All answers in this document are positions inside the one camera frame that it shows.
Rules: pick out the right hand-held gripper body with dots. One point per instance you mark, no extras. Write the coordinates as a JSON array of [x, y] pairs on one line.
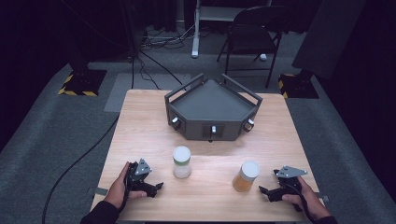
[[289, 185]]

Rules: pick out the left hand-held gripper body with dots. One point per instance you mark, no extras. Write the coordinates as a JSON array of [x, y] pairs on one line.
[[137, 179]]

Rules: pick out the jar with orange powder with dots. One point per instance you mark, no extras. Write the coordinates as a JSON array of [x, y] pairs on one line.
[[247, 175]]

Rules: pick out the jar with white powder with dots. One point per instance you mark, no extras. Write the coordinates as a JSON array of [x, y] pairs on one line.
[[181, 161]]

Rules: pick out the dark grey corner rack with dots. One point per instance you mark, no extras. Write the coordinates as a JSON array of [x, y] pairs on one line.
[[211, 104]]

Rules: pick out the person's left hand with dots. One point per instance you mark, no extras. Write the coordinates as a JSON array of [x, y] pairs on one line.
[[116, 191]]

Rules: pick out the person's right hand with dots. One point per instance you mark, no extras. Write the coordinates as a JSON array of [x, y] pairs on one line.
[[313, 205]]

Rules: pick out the silver rack knob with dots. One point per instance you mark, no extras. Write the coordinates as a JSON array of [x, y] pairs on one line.
[[214, 129], [175, 120], [250, 123]]

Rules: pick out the black yellow striped stand base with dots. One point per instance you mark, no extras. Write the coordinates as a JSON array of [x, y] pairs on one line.
[[299, 87], [84, 84]]

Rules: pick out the black stand pole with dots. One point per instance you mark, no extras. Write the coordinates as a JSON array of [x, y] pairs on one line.
[[130, 31]]

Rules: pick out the grey leaning panel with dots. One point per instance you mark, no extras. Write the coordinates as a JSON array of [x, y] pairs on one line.
[[330, 34]]

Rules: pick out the black folding chair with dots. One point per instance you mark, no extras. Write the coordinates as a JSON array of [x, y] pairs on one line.
[[249, 34]]

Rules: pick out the grey table bracket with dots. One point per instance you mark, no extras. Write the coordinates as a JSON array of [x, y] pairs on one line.
[[322, 197], [100, 191]]

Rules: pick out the white desk frame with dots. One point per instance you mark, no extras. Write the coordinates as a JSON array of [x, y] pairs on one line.
[[195, 34]]

